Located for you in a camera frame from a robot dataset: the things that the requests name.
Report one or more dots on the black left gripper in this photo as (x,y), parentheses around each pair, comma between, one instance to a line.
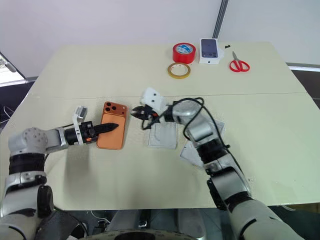
(88,131)

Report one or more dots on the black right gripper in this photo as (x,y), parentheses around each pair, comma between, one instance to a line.
(150,113)

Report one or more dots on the orange smartphone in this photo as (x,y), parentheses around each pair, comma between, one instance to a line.
(112,140)

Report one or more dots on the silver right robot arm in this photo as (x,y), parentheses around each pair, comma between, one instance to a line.
(225,180)

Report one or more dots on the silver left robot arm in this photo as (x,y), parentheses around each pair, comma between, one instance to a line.
(30,140)

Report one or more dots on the clear phone case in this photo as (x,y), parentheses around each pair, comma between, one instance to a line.
(162,136)

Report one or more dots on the white phone box lid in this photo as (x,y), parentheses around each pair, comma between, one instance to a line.
(187,153)

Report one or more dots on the phone box with purple print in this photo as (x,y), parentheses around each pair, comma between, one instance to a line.
(209,50)

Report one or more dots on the yellow tape roll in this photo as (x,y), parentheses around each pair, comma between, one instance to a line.
(172,74)

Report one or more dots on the red tape roll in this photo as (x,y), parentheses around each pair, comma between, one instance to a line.
(183,56)

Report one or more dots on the small black scrap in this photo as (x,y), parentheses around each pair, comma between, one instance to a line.
(227,46)

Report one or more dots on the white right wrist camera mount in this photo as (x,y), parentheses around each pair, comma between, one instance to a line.
(153,98)

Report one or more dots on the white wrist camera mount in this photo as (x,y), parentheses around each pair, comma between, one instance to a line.
(80,113)
(153,98)

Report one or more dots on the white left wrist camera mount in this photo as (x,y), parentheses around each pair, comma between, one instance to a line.
(80,113)

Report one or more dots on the grey vertical wall strip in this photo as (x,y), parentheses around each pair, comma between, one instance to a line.
(220,17)

